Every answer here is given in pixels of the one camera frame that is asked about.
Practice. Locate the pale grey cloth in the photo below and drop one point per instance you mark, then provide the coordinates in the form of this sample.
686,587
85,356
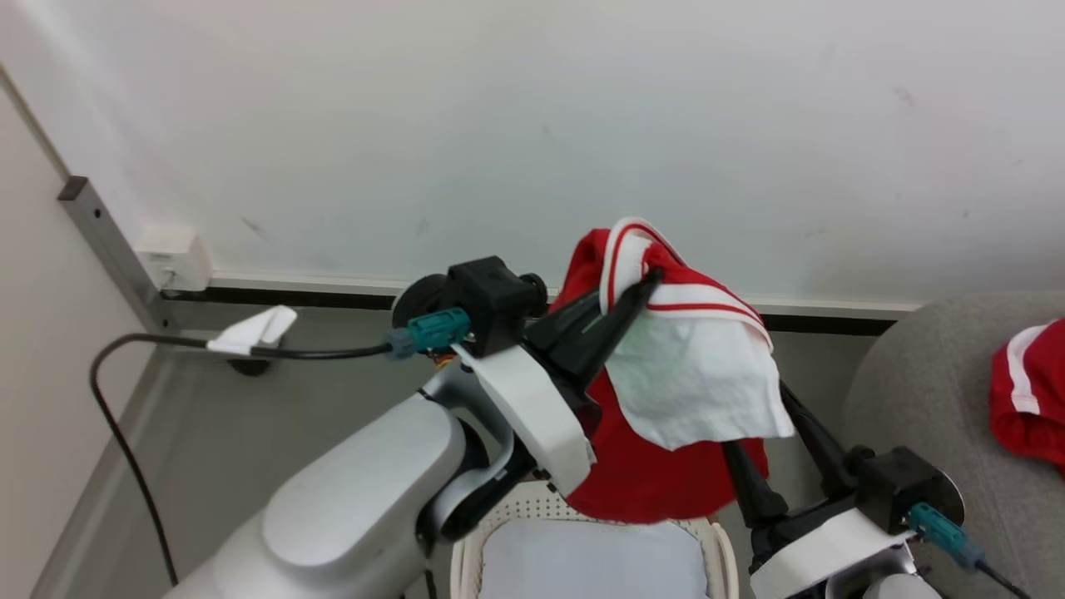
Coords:
591,561

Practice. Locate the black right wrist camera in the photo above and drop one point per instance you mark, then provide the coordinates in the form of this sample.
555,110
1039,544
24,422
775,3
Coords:
903,487

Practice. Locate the white and black skirting board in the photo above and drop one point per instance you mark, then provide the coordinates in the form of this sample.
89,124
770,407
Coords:
333,288

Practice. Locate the black rubber frame foot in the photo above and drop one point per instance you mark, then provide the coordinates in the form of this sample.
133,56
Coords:
248,367

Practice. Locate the cream plastic laundry basket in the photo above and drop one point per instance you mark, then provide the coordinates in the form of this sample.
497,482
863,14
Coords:
516,516

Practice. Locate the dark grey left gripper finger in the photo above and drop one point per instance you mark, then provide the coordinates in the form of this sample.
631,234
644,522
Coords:
566,320
611,329

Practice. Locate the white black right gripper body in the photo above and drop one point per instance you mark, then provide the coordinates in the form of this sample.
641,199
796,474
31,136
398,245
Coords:
824,549

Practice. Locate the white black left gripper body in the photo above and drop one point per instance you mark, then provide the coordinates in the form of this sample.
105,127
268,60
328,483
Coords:
532,408

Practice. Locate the grey aluminium frame post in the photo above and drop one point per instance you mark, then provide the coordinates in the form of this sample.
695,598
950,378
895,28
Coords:
104,233

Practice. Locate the white wall socket box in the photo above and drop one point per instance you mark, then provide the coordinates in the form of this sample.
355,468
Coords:
176,256

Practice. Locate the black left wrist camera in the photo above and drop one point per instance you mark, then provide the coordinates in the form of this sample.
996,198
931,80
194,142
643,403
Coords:
491,295

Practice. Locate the red garment with white stripe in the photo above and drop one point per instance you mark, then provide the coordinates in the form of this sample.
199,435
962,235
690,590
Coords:
1040,399

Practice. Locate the grey upholstered chair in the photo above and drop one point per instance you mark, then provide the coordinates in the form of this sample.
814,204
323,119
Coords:
932,391

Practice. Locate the red garment with white lining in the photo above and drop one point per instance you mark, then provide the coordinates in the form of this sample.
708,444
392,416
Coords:
649,482

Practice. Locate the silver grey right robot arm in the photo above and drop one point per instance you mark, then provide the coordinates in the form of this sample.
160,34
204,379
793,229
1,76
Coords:
899,587

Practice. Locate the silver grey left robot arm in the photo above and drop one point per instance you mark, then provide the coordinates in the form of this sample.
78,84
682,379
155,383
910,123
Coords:
358,499

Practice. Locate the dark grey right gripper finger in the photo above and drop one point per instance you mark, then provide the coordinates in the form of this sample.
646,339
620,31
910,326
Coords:
753,487
819,441

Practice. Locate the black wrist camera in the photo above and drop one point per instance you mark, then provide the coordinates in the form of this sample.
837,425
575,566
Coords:
903,487
491,295

